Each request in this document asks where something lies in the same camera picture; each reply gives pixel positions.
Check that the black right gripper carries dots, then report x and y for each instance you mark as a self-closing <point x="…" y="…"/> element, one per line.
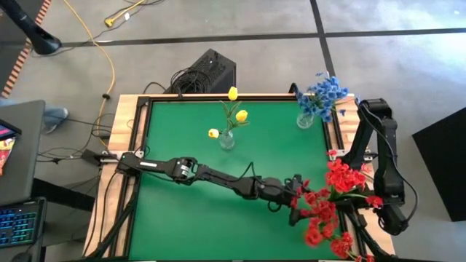
<point x="367" y="209"/>

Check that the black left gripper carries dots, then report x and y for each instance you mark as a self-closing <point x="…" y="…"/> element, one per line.
<point x="273" y="189"/>

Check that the red artificial flower bunch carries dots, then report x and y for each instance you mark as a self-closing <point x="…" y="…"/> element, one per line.
<point x="340" y="247"/>
<point x="344" y="178"/>
<point x="320" y="214"/>

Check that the yellow artificial tulip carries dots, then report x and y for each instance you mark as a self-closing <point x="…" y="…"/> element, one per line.
<point x="241" y="115"/>
<point x="213" y="133"/>
<point x="233" y="93"/>

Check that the blue artificial flower bunch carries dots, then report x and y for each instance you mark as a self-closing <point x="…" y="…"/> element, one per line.
<point x="331" y="87"/>
<point x="309" y="105"/>

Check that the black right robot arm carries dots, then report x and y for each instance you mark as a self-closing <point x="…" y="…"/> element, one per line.
<point x="386" y="174"/>

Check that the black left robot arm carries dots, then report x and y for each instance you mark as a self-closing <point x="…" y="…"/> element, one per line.
<point x="218" y="180"/>

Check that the clear ribbed glass vase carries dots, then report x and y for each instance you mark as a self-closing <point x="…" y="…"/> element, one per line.
<point x="226" y="142"/>

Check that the clear bulbous glass vase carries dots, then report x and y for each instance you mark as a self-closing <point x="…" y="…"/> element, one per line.
<point x="305" y="122"/>

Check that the green table mat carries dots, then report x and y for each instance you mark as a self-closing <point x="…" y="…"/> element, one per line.
<point x="218" y="229"/>

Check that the black cabinet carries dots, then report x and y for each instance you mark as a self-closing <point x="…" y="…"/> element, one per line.
<point x="444" y="167"/>

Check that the black computer tower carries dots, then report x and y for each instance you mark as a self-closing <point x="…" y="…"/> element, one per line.
<point x="204" y="63"/>

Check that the black desk foot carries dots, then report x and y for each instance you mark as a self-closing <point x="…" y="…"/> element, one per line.
<point x="65" y="196"/>

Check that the person's foot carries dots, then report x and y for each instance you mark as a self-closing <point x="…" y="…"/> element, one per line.
<point x="56" y="116"/>

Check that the yellow power plug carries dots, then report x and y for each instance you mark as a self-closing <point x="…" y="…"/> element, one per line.
<point x="109" y="23"/>

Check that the grey desk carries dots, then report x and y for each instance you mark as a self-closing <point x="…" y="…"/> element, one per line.
<point x="27" y="163"/>

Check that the black backlit keyboard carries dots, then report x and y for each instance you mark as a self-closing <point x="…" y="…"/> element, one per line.
<point x="20" y="225"/>

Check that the black computer mouse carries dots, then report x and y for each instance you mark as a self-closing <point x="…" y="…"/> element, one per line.
<point x="22" y="257"/>

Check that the yellow red snack bag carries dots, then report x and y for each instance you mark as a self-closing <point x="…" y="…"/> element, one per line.
<point x="5" y="156"/>

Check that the colourful tablet screen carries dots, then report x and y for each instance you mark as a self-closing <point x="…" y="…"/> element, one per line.
<point x="6" y="132"/>

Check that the black stand base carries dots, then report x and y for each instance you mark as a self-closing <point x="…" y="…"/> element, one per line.
<point x="42" y="41"/>

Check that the black frame strut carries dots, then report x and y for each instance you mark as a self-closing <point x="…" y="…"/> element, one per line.
<point x="115" y="218"/>
<point x="375" y="247"/>

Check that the black table frame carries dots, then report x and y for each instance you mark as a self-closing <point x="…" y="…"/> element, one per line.
<point x="262" y="97"/>

